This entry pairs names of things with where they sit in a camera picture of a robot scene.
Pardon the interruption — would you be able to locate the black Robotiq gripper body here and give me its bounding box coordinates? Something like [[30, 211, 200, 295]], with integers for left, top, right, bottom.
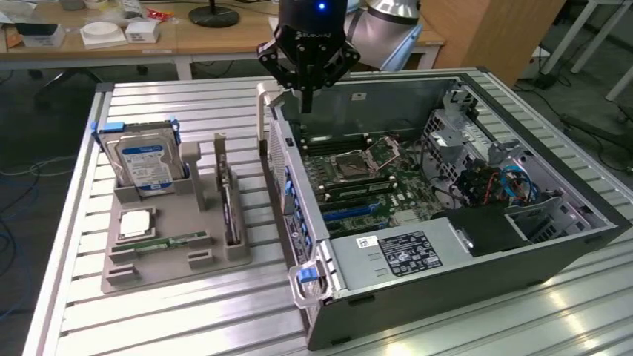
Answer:
[[274, 0, 348, 89]]

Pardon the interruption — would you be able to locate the gpu card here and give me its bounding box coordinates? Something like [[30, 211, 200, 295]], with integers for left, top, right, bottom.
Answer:
[[213, 132, 244, 248]]

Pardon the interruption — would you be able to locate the blue expansion slot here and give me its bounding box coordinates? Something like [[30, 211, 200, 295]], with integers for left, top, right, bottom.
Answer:
[[320, 200, 373, 224]]

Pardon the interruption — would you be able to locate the wooden desk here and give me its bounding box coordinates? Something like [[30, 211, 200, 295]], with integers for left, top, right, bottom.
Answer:
[[0, 0, 446, 72]]

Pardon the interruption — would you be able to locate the black round lamp base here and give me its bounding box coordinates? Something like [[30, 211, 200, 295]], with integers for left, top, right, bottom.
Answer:
[[188, 0, 241, 28]]

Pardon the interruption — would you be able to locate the metal socket cover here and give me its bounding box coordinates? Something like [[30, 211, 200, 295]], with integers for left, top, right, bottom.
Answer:
[[364, 135, 405, 168]]

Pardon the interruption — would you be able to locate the CPU socket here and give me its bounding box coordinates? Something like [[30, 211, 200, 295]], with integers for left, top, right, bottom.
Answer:
[[328, 149, 373, 179]]

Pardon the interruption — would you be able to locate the white cardboard box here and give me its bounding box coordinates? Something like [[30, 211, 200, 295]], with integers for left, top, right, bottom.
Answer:
[[124, 19, 162, 44]]

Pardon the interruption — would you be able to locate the metal disk bay cage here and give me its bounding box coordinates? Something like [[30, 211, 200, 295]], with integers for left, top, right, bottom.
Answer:
[[418, 88, 498, 181]]

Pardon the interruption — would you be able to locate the wooden cabinet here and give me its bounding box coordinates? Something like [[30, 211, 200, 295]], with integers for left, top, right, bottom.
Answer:
[[417, 0, 569, 87]]

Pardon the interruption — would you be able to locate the installed black RAM stick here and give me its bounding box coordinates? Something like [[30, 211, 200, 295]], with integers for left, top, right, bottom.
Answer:
[[320, 176, 397, 194], [322, 183, 398, 203]]

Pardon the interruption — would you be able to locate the green motherboard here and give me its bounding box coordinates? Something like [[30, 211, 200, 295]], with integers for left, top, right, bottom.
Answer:
[[300, 131, 439, 239]]

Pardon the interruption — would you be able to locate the white round plastic part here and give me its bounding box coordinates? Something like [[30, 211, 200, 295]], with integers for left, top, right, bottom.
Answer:
[[78, 21, 130, 50]]

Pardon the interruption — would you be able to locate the silver hard disk blue label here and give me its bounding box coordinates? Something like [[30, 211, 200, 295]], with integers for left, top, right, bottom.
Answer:
[[100, 124, 174, 197]]

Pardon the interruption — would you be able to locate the blue disk caddy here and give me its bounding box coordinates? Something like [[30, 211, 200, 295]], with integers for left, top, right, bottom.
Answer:
[[88, 116, 193, 183]]

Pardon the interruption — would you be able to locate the black chair base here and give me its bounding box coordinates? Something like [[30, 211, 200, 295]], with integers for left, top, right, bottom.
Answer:
[[28, 65, 149, 109]]

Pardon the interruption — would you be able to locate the white box black top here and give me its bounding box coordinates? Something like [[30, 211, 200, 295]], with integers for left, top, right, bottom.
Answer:
[[13, 22, 66, 48]]

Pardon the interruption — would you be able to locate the silver CPU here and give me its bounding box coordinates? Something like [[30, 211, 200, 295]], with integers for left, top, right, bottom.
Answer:
[[117, 211, 156, 239]]

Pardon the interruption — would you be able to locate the green RAM stick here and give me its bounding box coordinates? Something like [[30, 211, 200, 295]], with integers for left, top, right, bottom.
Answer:
[[112, 231, 209, 254]]

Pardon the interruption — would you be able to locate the grey power supply unit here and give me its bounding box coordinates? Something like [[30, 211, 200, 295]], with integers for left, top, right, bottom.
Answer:
[[328, 217, 477, 291]]

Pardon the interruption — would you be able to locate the black floor stand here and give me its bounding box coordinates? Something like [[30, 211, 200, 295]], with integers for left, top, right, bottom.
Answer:
[[559, 110, 633, 150]]

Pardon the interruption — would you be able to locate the grey parts rack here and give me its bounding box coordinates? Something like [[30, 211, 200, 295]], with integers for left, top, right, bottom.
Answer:
[[100, 142, 254, 294]]

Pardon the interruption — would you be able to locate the open black PC case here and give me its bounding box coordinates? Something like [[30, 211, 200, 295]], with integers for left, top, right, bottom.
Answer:
[[256, 67, 633, 352]]

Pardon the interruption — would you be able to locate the red wire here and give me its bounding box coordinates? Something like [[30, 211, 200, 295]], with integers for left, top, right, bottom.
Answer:
[[481, 169, 497, 204]]

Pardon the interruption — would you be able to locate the blue wire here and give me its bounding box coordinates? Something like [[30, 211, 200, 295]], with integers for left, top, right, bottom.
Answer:
[[497, 167, 541, 205]]

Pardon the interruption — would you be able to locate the white desk frame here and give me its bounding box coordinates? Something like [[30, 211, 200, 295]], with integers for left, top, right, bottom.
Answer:
[[539, 0, 633, 102]]

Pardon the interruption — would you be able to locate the grey disk bay bracket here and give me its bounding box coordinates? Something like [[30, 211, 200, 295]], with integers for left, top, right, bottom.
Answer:
[[502, 198, 597, 246]]

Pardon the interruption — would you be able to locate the grey case latch handle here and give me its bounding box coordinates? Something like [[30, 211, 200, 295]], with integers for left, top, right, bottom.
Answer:
[[286, 258, 338, 309]]

